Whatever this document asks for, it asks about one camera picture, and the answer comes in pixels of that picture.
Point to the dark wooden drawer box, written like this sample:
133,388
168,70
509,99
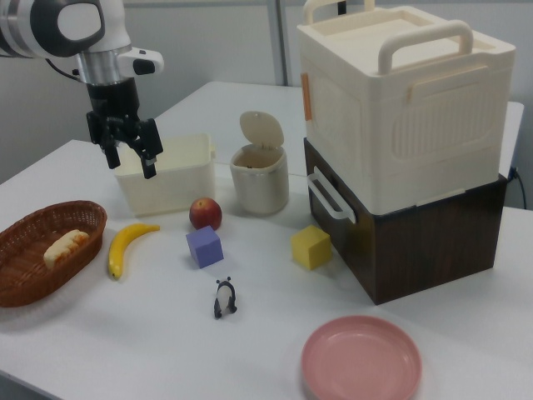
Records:
429,254

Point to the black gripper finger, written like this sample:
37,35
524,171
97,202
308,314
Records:
149,141
110,152

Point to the white rectangular plastic bin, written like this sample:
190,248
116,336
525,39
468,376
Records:
175,183

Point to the pink plate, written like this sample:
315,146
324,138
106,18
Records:
360,362

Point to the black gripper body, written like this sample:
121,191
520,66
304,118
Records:
114,104

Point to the yellow banana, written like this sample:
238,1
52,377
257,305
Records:
125,246

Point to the brown wicker basket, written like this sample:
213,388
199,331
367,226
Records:
25,271

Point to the red apple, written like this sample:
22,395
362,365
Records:
205,212

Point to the bread piece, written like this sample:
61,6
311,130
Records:
64,248

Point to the orange tape strip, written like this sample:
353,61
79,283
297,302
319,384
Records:
307,98

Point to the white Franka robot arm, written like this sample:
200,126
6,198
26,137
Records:
50,25

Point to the black white panda figurine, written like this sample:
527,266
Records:
225,298

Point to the yellow foam cube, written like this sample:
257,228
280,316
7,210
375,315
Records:
311,248

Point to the purple foam cube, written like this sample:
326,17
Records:
204,249

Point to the white ceramic cup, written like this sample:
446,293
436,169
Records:
260,183

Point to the cream toy kitchen cabinet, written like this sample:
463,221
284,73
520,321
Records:
416,116

